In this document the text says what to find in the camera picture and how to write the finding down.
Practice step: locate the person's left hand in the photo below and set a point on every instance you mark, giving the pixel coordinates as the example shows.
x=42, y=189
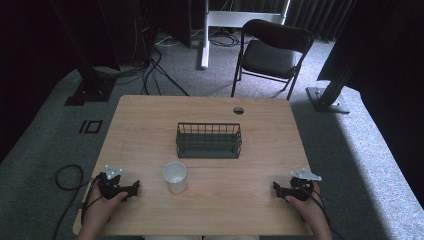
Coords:
x=100, y=208

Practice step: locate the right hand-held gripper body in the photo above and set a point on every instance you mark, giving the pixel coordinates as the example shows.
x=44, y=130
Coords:
x=300, y=188

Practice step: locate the black folding chair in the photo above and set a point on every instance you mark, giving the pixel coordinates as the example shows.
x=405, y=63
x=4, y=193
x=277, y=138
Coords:
x=271, y=56

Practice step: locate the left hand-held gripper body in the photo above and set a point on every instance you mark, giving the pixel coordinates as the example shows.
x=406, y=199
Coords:
x=108, y=186

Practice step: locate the black metal stand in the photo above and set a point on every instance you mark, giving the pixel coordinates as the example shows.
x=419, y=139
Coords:
x=91, y=90
x=330, y=96

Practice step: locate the white desk frame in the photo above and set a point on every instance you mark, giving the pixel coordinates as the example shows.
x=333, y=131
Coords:
x=233, y=18

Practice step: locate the person's right hand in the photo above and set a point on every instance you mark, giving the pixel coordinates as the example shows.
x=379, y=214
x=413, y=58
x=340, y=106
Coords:
x=308, y=210

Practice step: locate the white cup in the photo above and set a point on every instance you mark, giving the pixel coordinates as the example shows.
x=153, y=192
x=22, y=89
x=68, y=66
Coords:
x=175, y=176

